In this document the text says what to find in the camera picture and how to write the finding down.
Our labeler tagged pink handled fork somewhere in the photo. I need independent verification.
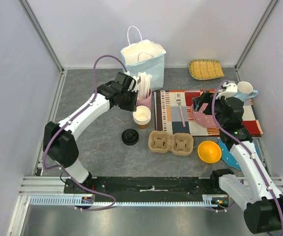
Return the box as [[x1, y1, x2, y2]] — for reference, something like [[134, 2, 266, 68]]
[[176, 93, 186, 127]]

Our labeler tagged brown paper cup stack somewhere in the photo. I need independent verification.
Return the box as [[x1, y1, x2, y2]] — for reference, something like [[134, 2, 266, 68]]
[[133, 106, 151, 130]]

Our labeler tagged light blue paper bag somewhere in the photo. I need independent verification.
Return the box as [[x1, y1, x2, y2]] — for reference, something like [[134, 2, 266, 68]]
[[120, 26, 166, 91]]

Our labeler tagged pink tin straw holder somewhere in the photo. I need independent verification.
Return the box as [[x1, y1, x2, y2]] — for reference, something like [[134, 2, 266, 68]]
[[136, 88, 152, 110]]

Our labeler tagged blue polka dot plate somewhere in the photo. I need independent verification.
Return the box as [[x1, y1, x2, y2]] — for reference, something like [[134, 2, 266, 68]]
[[218, 139, 241, 170]]

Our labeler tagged slotted grey cable duct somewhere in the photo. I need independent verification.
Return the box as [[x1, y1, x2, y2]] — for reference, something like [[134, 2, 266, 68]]
[[29, 195, 226, 207]]

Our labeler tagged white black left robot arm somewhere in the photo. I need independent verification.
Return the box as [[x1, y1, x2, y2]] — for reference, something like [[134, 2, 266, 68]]
[[43, 81, 138, 193]]

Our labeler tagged pink polka dot plate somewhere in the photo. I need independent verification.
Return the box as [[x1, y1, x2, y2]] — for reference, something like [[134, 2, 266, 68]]
[[190, 103, 217, 128]]

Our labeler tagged yellow woven bamboo tray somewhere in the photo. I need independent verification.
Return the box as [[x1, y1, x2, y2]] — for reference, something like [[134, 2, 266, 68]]
[[189, 59, 224, 81]]

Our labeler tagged colourful patchwork placemat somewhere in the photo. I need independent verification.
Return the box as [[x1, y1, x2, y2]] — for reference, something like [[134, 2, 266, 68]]
[[154, 88, 264, 139]]

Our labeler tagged orange plastic bowl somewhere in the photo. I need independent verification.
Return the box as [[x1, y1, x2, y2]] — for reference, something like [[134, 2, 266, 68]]
[[197, 141, 222, 164]]

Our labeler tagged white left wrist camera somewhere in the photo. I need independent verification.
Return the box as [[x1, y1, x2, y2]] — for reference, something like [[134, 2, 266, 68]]
[[128, 75, 141, 91]]

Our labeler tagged light blue mug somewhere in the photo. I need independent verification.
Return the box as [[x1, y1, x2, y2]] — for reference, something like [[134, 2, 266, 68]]
[[234, 81, 258, 102]]

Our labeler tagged white wrapped straws bundle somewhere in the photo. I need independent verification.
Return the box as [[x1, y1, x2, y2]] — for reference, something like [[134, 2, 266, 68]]
[[138, 72, 153, 100]]

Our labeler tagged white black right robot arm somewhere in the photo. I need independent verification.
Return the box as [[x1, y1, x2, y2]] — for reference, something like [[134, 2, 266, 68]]
[[192, 91, 283, 235]]

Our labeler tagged brown cardboard cup carrier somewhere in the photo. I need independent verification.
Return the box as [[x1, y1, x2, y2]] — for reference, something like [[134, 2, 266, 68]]
[[148, 131, 194, 156]]

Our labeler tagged black cup lid stack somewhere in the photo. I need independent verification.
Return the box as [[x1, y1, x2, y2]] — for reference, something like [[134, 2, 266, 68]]
[[122, 129, 139, 146]]

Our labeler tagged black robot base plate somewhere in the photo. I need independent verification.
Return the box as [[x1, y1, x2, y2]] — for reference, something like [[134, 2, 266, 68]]
[[63, 176, 240, 203]]

